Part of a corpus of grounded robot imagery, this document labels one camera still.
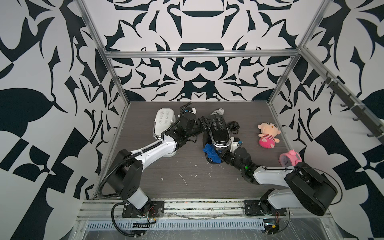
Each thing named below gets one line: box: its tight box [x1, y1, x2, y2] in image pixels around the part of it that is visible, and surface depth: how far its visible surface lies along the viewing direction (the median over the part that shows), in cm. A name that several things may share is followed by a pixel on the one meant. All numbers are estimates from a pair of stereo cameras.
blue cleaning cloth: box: [202, 143, 222, 164], surface depth 84 cm
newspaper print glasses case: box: [210, 108, 225, 116], surface depth 113 cm
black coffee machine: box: [202, 113, 232, 164], surface depth 77 cm
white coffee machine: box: [153, 108, 176, 139], surface depth 83 cm
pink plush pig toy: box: [257, 122, 282, 149], surface depth 97 cm
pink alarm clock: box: [278, 149, 302, 167], surface depth 84 cm
